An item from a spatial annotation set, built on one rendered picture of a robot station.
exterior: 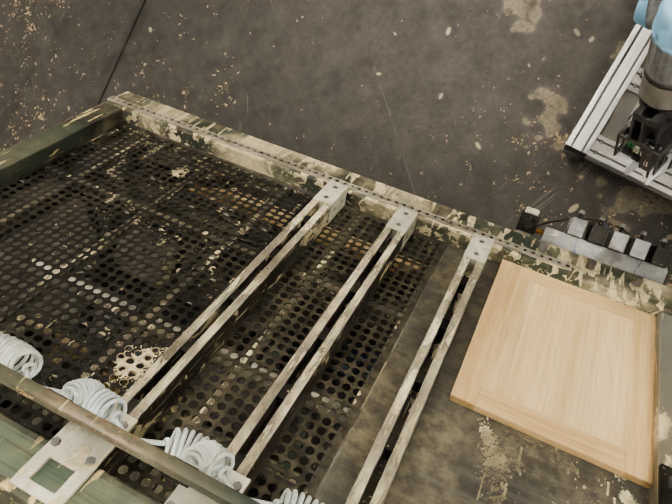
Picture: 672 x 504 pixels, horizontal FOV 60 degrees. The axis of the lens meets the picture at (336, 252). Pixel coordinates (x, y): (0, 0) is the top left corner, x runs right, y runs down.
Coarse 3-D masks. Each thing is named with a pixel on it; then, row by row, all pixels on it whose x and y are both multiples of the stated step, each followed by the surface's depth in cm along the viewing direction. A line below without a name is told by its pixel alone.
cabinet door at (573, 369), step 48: (528, 288) 164; (576, 288) 167; (480, 336) 146; (528, 336) 149; (576, 336) 152; (624, 336) 154; (480, 384) 134; (528, 384) 137; (576, 384) 139; (624, 384) 141; (528, 432) 127; (576, 432) 127; (624, 432) 129
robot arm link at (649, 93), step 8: (640, 88) 84; (648, 88) 82; (656, 88) 81; (640, 96) 85; (648, 96) 83; (656, 96) 82; (664, 96) 81; (648, 104) 84; (656, 104) 83; (664, 104) 82
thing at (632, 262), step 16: (528, 208) 185; (528, 224) 180; (544, 224) 193; (576, 224) 179; (592, 224) 185; (624, 224) 179; (544, 240) 184; (560, 240) 182; (576, 240) 181; (592, 240) 178; (608, 240) 181; (624, 240) 175; (640, 240) 174; (592, 256) 180; (608, 256) 179; (624, 256) 178; (640, 256) 174; (656, 256) 173; (640, 272) 176; (656, 272) 175
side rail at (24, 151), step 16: (96, 112) 200; (112, 112) 202; (64, 128) 189; (80, 128) 191; (96, 128) 197; (16, 144) 178; (32, 144) 180; (48, 144) 181; (64, 144) 186; (0, 160) 171; (16, 160) 172; (32, 160) 177; (48, 160) 183; (0, 176) 168; (16, 176) 174; (16, 192) 176
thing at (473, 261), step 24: (480, 240) 169; (480, 264) 160; (456, 288) 151; (456, 312) 144; (432, 336) 137; (432, 360) 136; (408, 384) 125; (432, 384) 125; (408, 408) 124; (384, 432) 114; (408, 432) 115; (384, 456) 114; (360, 480) 106; (384, 480) 107
